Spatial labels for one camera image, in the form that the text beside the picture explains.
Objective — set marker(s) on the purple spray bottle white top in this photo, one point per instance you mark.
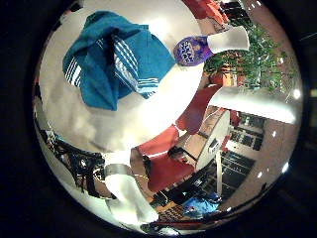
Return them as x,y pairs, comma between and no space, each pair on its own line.
194,49

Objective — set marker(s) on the green leafy plant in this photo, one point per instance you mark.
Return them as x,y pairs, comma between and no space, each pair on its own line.
261,59

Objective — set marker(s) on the bright red chair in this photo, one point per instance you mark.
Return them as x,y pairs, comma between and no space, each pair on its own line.
166,170

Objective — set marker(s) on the long white table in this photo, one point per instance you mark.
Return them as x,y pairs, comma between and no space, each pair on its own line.
257,104

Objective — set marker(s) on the black shelving unit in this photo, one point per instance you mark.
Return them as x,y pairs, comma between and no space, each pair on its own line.
242,158

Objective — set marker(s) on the blue cloth with white stripes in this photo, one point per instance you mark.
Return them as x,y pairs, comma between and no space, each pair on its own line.
99,59

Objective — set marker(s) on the blue bag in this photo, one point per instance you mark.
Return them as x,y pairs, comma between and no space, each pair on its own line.
201,205

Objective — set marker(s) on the orange plant pot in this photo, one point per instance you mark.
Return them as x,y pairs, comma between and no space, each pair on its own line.
228,78

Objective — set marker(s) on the orange red chair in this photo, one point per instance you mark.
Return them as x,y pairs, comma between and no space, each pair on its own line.
206,9

